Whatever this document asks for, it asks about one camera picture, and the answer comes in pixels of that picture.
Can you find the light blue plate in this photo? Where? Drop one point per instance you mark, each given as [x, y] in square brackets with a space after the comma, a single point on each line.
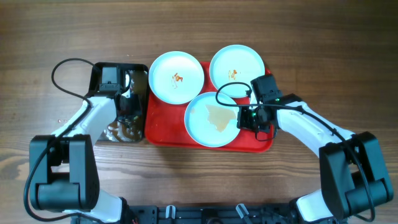
[235, 63]
[211, 119]
[176, 77]

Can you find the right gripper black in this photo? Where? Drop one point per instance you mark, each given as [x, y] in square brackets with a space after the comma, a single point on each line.
[243, 121]

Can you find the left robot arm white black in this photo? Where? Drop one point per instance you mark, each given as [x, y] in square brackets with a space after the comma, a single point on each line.
[63, 179]

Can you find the black water basin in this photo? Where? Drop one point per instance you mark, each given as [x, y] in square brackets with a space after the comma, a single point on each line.
[134, 79]

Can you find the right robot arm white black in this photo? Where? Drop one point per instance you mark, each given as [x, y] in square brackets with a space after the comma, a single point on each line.
[353, 172]

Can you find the light blue plate front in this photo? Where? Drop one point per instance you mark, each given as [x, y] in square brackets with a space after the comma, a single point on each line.
[211, 119]

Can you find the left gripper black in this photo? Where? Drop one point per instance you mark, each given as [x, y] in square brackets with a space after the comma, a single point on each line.
[138, 107]

